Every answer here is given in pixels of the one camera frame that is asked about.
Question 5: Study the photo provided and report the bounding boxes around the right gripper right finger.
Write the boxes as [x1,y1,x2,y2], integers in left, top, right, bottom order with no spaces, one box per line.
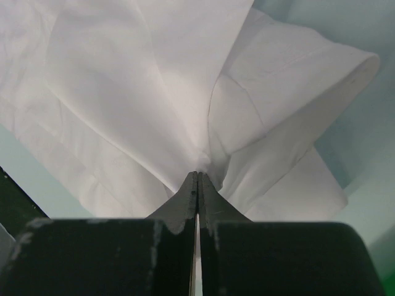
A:
[197,173,385,295]

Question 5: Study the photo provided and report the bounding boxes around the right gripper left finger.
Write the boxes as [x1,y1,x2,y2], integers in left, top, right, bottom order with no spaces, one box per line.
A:
[1,172,198,295]

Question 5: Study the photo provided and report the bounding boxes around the white long sleeve shirt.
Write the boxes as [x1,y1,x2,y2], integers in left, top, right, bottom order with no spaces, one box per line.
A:
[1,1,380,221]

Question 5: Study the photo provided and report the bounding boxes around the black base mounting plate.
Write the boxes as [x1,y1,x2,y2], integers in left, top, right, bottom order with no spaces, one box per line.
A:
[0,168,48,239]

